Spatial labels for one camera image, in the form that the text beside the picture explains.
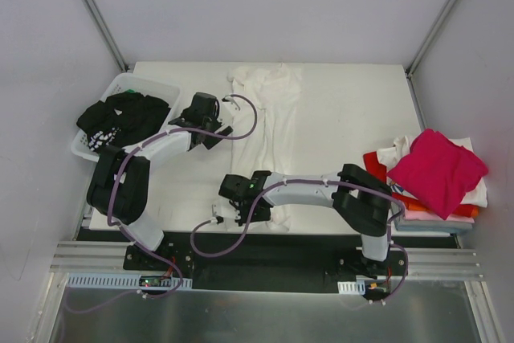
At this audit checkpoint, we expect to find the white plastic laundry basket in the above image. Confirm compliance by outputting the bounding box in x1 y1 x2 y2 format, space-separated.
71 73 181 162

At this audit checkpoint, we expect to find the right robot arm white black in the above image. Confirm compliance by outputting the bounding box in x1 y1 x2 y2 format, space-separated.
212 164 393 278

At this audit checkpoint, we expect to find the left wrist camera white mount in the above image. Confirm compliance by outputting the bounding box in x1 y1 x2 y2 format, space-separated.
218 95 240 125

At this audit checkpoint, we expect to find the light blue folded t-shirt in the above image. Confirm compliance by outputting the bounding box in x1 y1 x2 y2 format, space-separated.
393 210 474 234

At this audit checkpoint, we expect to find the left aluminium frame post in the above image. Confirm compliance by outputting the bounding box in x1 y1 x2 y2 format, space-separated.
82 0 129 72

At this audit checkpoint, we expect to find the white floral print t-shirt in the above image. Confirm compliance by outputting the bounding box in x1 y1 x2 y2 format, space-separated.
224 63 304 234

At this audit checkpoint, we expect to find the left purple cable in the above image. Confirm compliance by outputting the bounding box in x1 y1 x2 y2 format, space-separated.
63 93 259 313

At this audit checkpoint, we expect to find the purple cable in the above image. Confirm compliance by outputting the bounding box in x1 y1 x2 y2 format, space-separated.
63 93 259 313
190 180 410 311

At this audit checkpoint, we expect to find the magenta t-shirt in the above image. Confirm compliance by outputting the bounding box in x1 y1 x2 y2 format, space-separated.
387 129 488 219

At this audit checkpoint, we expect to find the right grey cable duct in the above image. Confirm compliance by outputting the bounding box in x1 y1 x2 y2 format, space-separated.
337 280 365 296

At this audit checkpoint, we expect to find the left grey cable duct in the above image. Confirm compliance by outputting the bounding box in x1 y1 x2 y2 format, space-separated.
67 273 193 292

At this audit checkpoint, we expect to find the right aluminium frame post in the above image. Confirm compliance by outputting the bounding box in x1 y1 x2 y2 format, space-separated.
406 0 459 79

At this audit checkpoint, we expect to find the pink folded t-shirt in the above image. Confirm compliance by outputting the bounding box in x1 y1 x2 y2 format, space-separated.
405 210 475 223

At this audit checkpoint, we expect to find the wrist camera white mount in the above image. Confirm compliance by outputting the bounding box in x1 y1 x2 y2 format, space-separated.
211 198 239 228
218 95 240 125

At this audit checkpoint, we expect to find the red t-shirt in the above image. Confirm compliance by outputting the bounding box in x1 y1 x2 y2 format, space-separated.
363 152 409 201

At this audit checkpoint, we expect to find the grey cable duct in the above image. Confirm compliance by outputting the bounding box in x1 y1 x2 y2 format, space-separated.
67 273 193 292
337 280 365 296

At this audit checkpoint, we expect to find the orange folded t-shirt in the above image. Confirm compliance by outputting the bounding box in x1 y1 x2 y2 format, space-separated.
402 198 479 218

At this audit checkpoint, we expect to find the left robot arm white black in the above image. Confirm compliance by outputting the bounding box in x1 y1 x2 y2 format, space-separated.
86 92 232 270

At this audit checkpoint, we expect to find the aluminium rail profile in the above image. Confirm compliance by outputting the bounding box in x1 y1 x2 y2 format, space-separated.
50 241 485 281

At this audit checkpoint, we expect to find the aluminium frame post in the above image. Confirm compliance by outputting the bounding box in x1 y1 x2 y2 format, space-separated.
406 0 459 79
82 0 129 72

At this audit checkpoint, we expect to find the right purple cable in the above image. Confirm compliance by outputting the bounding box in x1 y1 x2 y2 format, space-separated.
190 180 410 311

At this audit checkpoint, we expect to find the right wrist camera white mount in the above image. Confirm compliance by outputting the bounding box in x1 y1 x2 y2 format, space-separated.
211 198 239 228

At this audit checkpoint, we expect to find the black printed t-shirt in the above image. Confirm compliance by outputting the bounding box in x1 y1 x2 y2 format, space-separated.
76 92 170 153

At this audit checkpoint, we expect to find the white folded t-shirt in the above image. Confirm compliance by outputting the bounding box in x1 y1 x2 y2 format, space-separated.
377 135 487 207

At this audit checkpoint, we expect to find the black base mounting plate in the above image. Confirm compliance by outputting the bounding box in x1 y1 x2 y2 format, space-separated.
123 231 406 293

